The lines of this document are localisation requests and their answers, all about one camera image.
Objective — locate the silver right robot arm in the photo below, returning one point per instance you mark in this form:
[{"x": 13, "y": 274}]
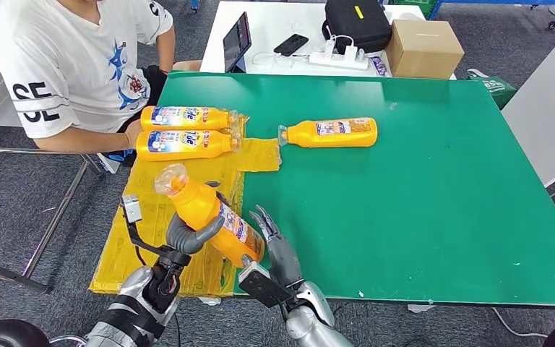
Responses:
[{"x": 316, "y": 325}]

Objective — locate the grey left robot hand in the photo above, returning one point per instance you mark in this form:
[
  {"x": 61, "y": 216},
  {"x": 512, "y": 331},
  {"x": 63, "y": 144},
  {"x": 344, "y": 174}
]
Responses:
[{"x": 186, "y": 239}]

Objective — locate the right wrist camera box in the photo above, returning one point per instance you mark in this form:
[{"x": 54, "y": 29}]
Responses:
[{"x": 258, "y": 285}]

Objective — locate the white power strip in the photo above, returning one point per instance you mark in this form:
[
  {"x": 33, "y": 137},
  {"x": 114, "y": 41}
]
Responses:
[{"x": 338, "y": 62}]

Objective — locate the white table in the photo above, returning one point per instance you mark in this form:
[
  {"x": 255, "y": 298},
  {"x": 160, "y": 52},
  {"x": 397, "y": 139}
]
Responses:
[{"x": 268, "y": 19}]

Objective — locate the white charger plug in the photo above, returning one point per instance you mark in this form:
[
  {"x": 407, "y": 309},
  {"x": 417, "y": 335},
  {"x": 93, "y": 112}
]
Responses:
[
  {"x": 329, "y": 48},
  {"x": 350, "y": 53}
]

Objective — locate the yellow taped cardboard mat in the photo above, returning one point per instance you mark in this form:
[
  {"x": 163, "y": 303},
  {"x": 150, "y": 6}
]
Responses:
[{"x": 258, "y": 155}]

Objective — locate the person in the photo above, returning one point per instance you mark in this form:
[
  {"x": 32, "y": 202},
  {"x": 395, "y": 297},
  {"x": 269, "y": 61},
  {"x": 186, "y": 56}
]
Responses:
[{"x": 67, "y": 72}]

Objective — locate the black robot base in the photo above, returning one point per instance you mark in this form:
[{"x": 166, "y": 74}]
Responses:
[{"x": 4, "y": 335}]

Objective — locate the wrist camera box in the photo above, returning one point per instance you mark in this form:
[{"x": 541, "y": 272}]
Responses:
[
  {"x": 258, "y": 285},
  {"x": 131, "y": 209}
]

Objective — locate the black tablet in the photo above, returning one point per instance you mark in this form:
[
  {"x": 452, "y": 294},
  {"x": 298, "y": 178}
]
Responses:
[{"x": 237, "y": 44}]

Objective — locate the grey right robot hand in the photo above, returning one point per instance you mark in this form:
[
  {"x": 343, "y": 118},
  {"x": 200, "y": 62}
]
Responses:
[{"x": 282, "y": 258}]

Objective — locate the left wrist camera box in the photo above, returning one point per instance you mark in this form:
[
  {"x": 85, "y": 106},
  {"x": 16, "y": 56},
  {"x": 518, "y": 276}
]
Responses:
[{"x": 131, "y": 209}]

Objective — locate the purple snack packet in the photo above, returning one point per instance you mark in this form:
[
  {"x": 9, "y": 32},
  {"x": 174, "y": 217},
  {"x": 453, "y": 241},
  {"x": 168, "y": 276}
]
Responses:
[{"x": 379, "y": 66}]

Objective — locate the orange detergent bottle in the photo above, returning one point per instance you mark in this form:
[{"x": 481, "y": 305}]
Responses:
[
  {"x": 220, "y": 143},
  {"x": 220, "y": 120},
  {"x": 196, "y": 201},
  {"x": 306, "y": 135}
]

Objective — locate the green shopping bag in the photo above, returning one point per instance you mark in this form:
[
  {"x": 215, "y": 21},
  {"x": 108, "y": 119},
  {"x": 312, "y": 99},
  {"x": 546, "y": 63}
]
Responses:
[{"x": 494, "y": 89}]

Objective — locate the black smartphone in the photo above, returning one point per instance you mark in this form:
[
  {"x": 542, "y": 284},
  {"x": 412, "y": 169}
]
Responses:
[{"x": 291, "y": 44}]

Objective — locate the blue cart leg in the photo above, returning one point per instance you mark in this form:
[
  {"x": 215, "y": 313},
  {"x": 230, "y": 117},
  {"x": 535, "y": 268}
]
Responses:
[{"x": 194, "y": 5}]

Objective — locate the brown cardboard box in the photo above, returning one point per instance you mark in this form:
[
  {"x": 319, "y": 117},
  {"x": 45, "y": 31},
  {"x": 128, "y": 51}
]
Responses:
[{"x": 424, "y": 50}]

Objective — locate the blue metal rack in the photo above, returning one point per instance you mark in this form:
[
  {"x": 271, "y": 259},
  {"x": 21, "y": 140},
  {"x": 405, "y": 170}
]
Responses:
[{"x": 436, "y": 9}]

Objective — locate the black zippered bag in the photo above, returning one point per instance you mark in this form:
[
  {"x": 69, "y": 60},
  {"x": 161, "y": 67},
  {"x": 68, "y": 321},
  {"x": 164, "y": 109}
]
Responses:
[{"x": 358, "y": 24}]

